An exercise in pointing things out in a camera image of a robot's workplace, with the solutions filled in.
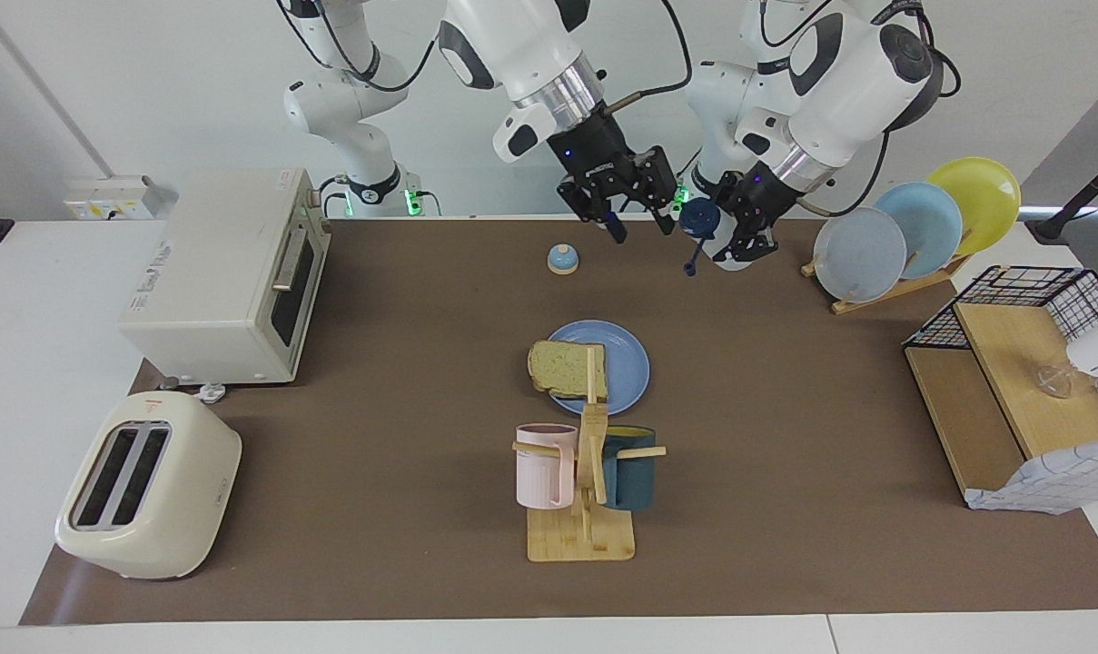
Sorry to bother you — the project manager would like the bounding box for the blue round plate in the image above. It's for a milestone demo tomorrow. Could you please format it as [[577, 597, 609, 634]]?
[[547, 320, 650, 416]]

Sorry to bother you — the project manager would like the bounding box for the clear glass cup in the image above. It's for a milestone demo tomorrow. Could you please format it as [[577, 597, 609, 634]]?
[[1035, 363, 1078, 399]]

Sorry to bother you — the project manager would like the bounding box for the dark teal mug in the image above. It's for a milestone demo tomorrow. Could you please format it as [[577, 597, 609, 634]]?
[[601, 425, 658, 510]]

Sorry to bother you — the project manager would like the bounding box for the black wire wooden shelf basket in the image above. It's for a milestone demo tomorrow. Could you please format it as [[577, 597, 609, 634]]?
[[903, 265, 1098, 515]]

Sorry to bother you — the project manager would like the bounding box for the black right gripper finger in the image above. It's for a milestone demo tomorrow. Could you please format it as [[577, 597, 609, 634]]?
[[557, 179, 629, 245], [634, 145, 679, 236]]

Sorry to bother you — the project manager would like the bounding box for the white bottle with navy cap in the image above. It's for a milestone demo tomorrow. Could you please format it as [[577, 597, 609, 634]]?
[[678, 198, 767, 278]]

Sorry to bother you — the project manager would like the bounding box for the white wall power strip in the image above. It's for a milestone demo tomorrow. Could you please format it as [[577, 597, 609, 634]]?
[[64, 175, 179, 222]]

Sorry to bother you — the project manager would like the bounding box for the cream two-slot toaster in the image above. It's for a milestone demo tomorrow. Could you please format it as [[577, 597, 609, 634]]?
[[54, 391, 242, 580]]

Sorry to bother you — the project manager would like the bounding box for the wooden mug tree rack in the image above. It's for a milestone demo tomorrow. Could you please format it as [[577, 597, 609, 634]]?
[[512, 347, 668, 563]]

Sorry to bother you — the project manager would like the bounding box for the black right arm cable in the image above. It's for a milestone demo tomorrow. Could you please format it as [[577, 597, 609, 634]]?
[[603, 0, 693, 114]]

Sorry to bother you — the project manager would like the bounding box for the pink mug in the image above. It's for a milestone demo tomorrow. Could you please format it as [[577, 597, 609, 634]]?
[[515, 423, 579, 510]]

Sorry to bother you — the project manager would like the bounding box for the white checkered cloth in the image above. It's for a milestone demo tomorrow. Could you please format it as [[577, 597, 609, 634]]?
[[964, 443, 1098, 516]]

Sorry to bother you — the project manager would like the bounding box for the yellow plate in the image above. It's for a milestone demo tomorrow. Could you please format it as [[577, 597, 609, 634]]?
[[927, 157, 1022, 257]]

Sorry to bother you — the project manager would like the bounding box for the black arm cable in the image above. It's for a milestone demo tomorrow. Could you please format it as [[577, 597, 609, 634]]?
[[603, 0, 693, 114], [798, 0, 963, 221]]

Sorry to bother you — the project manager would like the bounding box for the light blue plate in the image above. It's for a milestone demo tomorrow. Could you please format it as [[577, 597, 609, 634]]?
[[873, 182, 964, 280]]

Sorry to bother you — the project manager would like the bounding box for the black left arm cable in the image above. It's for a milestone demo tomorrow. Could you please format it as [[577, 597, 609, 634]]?
[[798, 0, 963, 221]]

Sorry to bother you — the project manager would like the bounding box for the pale grey plate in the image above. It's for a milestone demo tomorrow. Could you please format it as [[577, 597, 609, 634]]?
[[813, 207, 908, 303]]

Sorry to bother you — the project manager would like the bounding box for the wooden plate rack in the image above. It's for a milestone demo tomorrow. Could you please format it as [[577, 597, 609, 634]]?
[[801, 254, 972, 315]]

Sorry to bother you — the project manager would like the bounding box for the brown table mat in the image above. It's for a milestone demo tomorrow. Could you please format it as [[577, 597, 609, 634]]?
[[19, 218, 1098, 626]]

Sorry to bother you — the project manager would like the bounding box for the slice of toast bread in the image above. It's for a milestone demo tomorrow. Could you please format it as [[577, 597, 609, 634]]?
[[527, 340, 609, 402]]

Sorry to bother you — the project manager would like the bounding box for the white toaster oven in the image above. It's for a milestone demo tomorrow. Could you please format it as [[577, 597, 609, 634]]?
[[118, 168, 331, 385]]

